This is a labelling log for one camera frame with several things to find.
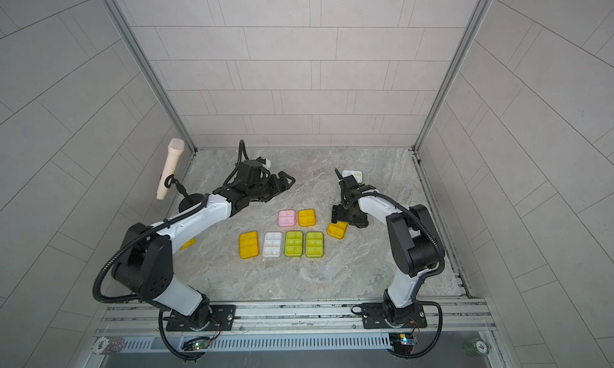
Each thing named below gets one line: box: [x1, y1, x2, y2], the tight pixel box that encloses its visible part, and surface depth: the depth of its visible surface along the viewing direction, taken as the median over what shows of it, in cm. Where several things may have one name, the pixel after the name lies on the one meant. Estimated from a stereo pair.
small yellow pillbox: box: [298, 208, 317, 228], surface depth 93 cm
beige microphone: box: [156, 137, 185, 200], surface depth 79 cm
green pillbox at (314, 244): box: [305, 230, 324, 258], surface depth 88 cm
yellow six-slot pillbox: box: [239, 231, 260, 260], surface depth 87 cm
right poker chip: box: [463, 337, 490, 357], surface depth 63 cm
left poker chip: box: [91, 336, 125, 356], surface depth 63 cm
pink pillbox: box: [278, 209, 297, 228], surface depth 93 cm
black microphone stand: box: [164, 174, 204, 213], surface depth 95 cm
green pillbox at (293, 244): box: [284, 230, 304, 258], surface depth 87 cm
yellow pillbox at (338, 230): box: [326, 220, 349, 240], surface depth 91 cm
